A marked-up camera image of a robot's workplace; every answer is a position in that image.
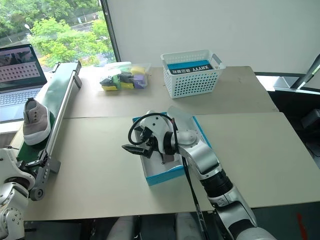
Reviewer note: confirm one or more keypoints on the black frame with green stripe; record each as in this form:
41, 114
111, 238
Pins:
308, 72

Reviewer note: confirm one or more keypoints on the gray canvas shoe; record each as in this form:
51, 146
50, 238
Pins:
36, 122
168, 159

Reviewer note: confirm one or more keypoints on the black window frame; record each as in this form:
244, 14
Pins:
110, 30

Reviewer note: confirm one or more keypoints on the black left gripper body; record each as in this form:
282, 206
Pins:
21, 167

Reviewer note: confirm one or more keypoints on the white perforated plastic basket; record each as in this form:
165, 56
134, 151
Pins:
192, 83

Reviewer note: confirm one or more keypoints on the blue and white shoebox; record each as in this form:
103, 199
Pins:
161, 178

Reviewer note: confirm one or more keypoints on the translucent white wrapping paper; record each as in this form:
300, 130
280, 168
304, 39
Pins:
181, 117

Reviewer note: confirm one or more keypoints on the blue shoebox lid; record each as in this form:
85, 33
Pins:
190, 67

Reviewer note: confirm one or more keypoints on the silver laptop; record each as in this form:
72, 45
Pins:
17, 67

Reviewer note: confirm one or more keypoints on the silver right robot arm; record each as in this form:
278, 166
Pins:
206, 157

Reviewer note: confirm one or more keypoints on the black box on floor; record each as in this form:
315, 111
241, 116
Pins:
311, 120

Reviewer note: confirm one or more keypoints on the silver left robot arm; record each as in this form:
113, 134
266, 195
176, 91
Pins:
11, 217

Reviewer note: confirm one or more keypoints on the clear bag of colourful items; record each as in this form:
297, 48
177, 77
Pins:
125, 80

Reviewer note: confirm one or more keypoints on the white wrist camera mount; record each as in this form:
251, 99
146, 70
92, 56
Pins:
7, 166
155, 125

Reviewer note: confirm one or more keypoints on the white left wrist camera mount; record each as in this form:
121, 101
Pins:
7, 166

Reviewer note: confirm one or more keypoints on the gray rounded shape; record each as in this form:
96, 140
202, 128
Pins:
122, 228

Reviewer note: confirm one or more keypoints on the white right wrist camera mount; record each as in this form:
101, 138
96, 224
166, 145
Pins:
155, 125

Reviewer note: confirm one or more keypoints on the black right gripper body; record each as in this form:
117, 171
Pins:
147, 135

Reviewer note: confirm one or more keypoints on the green conveyor belt, aluminium frame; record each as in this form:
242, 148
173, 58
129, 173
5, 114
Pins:
58, 107

